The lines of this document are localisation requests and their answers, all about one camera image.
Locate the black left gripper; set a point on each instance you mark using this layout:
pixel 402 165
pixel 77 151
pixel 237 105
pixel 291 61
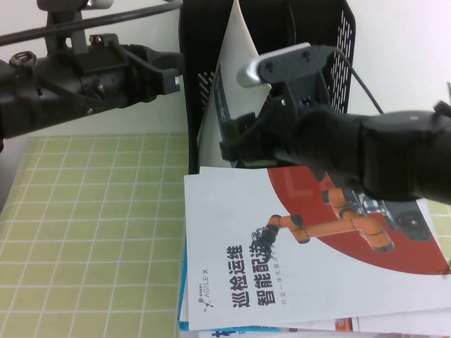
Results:
pixel 105 84

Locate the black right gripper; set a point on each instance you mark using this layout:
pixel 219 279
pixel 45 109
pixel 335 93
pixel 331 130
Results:
pixel 317 141

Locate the white booklet with blue picture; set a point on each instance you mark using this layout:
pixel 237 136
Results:
pixel 239 35

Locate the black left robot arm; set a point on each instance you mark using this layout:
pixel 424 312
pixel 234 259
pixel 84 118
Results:
pixel 35 102

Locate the brochure with orange robot arm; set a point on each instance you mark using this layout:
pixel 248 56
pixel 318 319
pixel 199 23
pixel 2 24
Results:
pixel 246 281

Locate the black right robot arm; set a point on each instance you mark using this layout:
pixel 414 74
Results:
pixel 387 151

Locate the black perforated plastic book holder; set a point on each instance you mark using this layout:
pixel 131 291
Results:
pixel 190 105

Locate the green checked tablecloth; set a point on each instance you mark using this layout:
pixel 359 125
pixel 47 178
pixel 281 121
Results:
pixel 88 211

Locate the blue-edged booklet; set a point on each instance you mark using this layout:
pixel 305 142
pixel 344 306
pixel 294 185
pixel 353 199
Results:
pixel 182 299

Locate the booklet with blue lettering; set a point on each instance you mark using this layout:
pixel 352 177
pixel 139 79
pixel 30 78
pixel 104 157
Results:
pixel 239 332

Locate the booklet with orange print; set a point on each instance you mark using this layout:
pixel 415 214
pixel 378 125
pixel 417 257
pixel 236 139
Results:
pixel 343 324

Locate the brochure stack underneath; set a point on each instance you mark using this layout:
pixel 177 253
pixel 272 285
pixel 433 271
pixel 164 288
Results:
pixel 405 318

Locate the silver right wrist camera with mount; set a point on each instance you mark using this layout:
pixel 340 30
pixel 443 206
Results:
pixel 292 63

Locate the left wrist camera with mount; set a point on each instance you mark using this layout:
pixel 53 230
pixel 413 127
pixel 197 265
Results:
pixel 63 28

